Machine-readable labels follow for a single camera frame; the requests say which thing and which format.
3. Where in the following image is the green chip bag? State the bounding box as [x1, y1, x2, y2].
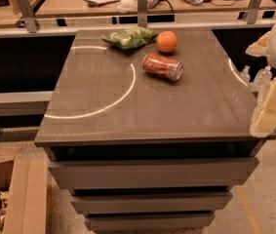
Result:
[101, 26, 158, 50]

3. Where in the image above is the grey drawer cabinet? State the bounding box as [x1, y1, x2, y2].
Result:
[33, 27, 276, 233]

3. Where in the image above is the cardboard box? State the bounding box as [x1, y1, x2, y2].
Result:
[0, 147, 48, 234]

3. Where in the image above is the clear plastic bottle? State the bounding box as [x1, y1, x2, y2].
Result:
[240, 65, 251, 83]
[253, 65, 272, 91]

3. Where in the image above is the red coke can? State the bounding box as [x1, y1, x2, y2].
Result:
[142, 54, 182, 82]

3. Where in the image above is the orange fruit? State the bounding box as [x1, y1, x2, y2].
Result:
[157, 31, 177, 53]

